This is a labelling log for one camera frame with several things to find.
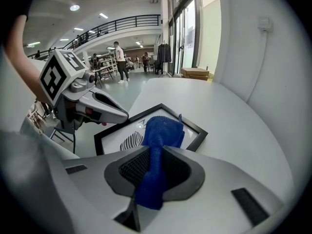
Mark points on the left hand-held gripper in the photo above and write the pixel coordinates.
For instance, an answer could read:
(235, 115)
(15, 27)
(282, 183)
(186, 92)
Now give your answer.
(56, 77)

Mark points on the clothes rack with dark jackets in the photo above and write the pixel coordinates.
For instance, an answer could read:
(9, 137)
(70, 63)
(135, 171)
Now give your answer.
(163, 52)

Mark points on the white table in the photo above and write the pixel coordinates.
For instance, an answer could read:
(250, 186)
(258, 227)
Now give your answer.
(207, 101)

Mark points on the white wall socket box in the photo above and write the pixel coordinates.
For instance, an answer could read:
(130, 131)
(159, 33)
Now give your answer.
(265, 23)

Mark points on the round ceiling lamp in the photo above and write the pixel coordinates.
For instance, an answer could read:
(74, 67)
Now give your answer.
(74, 7)

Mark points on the person's left forearm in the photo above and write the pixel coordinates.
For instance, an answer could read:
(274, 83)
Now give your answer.
(22, 57)

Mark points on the flat cardboard box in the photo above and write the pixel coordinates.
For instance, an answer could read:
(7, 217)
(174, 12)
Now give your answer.
(195, 71)
(197, 77)

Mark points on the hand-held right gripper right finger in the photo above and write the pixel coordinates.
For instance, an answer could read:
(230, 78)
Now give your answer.
(214, 203)

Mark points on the blue cloth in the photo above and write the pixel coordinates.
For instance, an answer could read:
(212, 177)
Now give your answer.
(158, 135)

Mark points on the glass door with dark frame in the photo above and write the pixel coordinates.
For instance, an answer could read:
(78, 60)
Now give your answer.
(189, 38)

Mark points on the black picture frame nature print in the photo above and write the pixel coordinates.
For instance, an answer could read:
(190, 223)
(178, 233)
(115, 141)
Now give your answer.
(126, 130)

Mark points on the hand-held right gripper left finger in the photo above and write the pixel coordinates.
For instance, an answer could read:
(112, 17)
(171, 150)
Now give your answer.
(97, 191)

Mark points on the white shelf unit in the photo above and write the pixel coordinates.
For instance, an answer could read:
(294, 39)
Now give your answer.
(109, 62)

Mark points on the black balcony railing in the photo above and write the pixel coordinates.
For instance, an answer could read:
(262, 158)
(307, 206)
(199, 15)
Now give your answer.
(136, 21)

